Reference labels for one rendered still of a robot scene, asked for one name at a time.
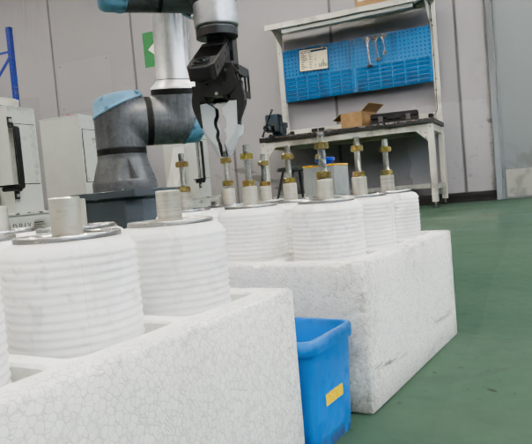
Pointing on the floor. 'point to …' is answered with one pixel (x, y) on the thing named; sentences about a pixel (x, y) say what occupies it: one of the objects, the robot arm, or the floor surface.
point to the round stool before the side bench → (291, 177)
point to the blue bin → (324, 377)
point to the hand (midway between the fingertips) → (223, 148)
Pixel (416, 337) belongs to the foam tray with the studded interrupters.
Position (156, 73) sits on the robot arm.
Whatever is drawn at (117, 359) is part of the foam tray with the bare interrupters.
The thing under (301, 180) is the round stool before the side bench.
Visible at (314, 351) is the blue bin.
